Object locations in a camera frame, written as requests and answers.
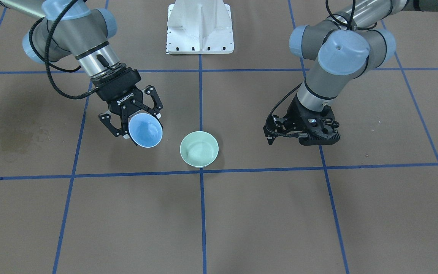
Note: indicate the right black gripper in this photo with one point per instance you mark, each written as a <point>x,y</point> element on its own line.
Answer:
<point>124,98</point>

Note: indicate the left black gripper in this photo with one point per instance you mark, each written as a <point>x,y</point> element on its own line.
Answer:
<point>293,114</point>

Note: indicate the light blue plastic cup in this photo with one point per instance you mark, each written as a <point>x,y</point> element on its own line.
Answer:
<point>145,130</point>

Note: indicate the mint green ceramic bowl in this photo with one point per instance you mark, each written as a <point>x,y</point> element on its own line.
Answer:
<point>199,149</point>

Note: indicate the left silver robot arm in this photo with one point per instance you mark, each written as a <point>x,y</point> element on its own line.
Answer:
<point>343,47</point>

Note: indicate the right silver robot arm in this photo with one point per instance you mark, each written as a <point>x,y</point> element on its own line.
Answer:
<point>69,36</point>

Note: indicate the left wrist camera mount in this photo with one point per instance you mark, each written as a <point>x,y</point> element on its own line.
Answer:
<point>321,128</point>

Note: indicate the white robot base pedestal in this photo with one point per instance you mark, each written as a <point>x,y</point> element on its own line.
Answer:
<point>199,27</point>

